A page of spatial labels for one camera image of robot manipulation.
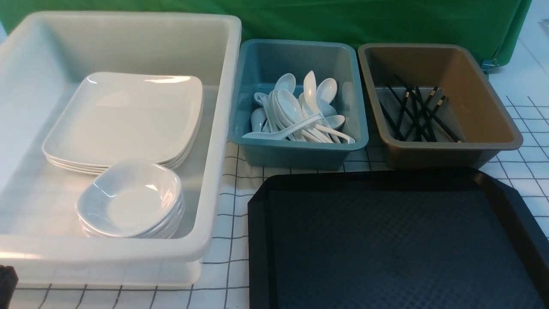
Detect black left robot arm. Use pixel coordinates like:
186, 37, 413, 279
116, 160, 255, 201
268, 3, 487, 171
0, 265, 19, 309

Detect pile of white spoons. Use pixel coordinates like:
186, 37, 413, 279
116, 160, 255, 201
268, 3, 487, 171
243, 71, 355, 144

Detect teal plastic bin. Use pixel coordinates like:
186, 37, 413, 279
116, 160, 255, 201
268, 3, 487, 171
228, 39, 369, 171

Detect stack of small white bowls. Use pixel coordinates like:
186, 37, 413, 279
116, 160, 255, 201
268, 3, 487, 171
75, 159, 185, 239

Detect black chopsticks in bin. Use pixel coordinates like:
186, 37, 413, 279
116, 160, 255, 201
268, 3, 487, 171
380, 74, 463, 143

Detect brown plastic bin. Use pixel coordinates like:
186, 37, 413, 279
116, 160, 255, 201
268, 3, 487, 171
358, 43, 523, 170

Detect stack of white square plates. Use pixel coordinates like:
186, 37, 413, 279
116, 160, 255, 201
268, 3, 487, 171
42, 72, 204, 175

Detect black plastic serving tray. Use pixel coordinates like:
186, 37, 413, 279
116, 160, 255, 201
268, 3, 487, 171
247, 168, 549, 309

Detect blue binder clip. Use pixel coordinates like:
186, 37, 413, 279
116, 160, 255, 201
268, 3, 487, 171
480, 58, 500, 75

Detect large white plastic tub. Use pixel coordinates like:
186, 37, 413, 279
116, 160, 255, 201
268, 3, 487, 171
1, 11, 242, 289

